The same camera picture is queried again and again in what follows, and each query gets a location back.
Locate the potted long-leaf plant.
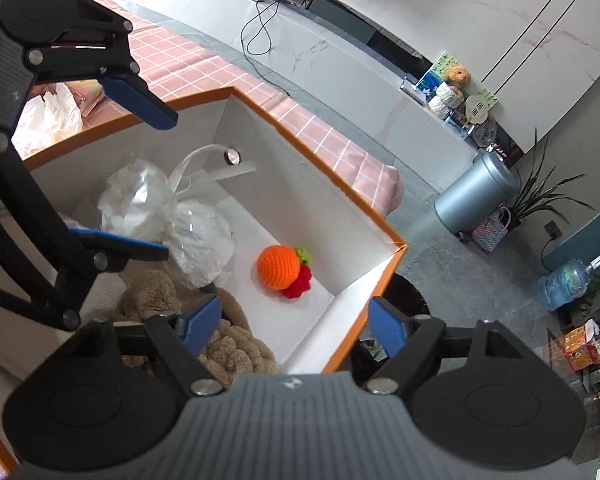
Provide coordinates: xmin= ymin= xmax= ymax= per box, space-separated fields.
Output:
xmin=507 ymin=127 xmax=596 ymax=231

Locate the yellow cleaning cloth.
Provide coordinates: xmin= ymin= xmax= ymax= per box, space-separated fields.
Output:
xmin=80 ymin=79 xmax=105 ymax=114

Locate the black round bin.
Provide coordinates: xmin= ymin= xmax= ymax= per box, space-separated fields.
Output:
xmin=347 ymin=272 xmax=429 ymax=387

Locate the orange patterned carton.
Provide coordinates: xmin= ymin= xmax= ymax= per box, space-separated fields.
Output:
xmin=544 ymin=318 xmax=600 ymax=372

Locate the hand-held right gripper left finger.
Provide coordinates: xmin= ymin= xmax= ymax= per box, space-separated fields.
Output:
xmin=66 ymin=293 xmax=224 ymax=397

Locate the pink checked tablecloth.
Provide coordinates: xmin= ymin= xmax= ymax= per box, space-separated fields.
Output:
xmin=64 ymin=0 xmax=405 ymax=222

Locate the silver metal bin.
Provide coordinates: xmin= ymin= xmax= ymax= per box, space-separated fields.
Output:
xmin=433 ymin=149 xmax=522 ymax=236

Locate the white plastic bag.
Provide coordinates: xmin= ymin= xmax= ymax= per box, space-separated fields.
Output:
xmin=11 ymin=82 xmax=85 ymax=160

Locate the white knitted pot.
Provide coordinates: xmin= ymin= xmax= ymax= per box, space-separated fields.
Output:
xmin=428 ymin=82 xmax=464 ymax=116

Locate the clear bubble wrap bag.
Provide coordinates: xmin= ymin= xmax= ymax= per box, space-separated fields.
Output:
xmin=98 ymin=158 xmax=237 ymax=290

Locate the white strap with metal snap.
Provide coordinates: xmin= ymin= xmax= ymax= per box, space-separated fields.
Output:
xmin=168 ymin=143 xmax=257 ymax=196

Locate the small brown teddy bear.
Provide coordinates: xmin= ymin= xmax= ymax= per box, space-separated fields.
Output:
xmin=442 ymin=64 xmax=472 ymax=87

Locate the blue water bottle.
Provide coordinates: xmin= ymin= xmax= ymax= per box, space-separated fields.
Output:
xmin=537 ymin=254 xmax=600 ymax=313

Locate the orange crocheted fruit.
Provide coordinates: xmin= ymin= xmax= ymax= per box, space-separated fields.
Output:
xmin=256 ymin=244 xmax=315 ymax=302

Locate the round white hand fan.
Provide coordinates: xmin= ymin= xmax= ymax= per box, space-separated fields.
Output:
xmin=462 ymin=93 xmax=499 ymax=126

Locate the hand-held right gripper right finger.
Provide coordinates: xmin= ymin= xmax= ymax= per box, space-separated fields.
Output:
xmin=366 ymin=295 xmax=532 ymax=397

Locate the brown plush toy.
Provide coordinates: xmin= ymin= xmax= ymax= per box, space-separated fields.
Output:
xmin=120 ymin=268 xmax=279 ymax=377

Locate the orange cardboard box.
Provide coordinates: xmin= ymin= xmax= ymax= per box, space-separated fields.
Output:
xmin=0 ymin=87 xmax=410 ymax=472

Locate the blue green painting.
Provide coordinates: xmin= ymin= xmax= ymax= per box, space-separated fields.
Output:
xmin=414 ymin=50 xmax=462 ymax=97

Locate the woven plastic basket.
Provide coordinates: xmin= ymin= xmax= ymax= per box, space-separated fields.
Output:
xmin=472 ymin=207 xmax=512 ymax=254

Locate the white marble TV cabinet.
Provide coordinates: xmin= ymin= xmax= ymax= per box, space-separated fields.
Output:
xmin=87 ymin=0 xmax=482 ymax=197

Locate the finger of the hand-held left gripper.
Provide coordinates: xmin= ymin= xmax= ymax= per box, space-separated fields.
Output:
xmin=0 ymin=130 xmax=170 ymax=332
xmin=24 ymin=0 xmax=180 ymax=130

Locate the black cable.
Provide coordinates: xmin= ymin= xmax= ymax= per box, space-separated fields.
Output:
xmin=239 ymin=0 xmax=292 ymax=97

